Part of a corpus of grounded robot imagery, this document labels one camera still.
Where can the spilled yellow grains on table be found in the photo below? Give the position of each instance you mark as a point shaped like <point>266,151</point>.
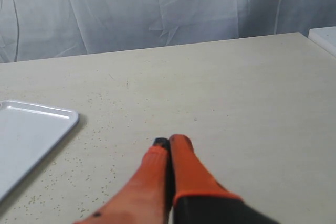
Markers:
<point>92,165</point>

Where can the white wrinkled backdrop curtain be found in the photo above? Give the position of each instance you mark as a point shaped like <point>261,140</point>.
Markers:
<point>40,29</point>

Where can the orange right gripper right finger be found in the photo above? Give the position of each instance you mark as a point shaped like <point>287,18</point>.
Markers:
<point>199,197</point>

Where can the white rectangular plastic tray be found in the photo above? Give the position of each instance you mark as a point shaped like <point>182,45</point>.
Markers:
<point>29,132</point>

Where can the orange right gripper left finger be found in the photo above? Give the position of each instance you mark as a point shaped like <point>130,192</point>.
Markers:
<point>145,198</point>

